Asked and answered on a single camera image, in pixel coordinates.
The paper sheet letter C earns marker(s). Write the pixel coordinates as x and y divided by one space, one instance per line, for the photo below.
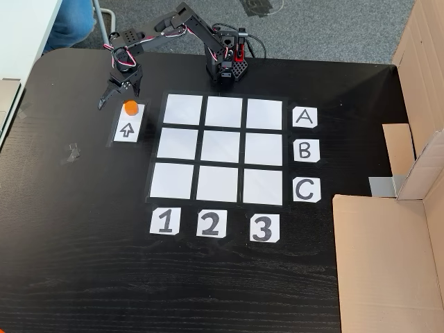
306 189

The paper sheet letter A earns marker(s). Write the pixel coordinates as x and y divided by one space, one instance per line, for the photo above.
305 117

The brown cardboard box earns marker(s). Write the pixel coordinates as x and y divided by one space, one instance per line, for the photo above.
381 260

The white desk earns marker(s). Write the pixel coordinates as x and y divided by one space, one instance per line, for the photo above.
21 27

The paper sheet number 2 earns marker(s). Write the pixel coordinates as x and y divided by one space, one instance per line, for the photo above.
211 223

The paper sheet letter B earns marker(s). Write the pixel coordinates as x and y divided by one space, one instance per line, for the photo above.
306 151

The person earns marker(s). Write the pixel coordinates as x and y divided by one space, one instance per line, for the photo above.
69 24

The grey metal frame leg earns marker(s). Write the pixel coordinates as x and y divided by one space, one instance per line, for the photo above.
107 21

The red black table clamp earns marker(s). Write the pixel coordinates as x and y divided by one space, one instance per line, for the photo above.
239 52

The black tape patch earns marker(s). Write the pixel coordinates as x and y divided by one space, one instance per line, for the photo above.
256 7

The round orange token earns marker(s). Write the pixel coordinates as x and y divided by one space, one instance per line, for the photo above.
131 107

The white nine-square grid sheet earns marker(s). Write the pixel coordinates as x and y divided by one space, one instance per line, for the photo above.
180 145

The crumpled clear tape piece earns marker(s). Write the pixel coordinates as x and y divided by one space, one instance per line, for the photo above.
71 153

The flat clear tape piece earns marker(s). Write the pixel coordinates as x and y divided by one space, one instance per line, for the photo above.
25 111

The paper sheet number 1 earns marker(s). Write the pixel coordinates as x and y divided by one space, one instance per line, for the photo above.
165 221

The paper sheet number 3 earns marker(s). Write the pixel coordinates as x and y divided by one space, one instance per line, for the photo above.
264 228

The paper sheet with arrow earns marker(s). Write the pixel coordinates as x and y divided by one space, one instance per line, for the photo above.
127 131

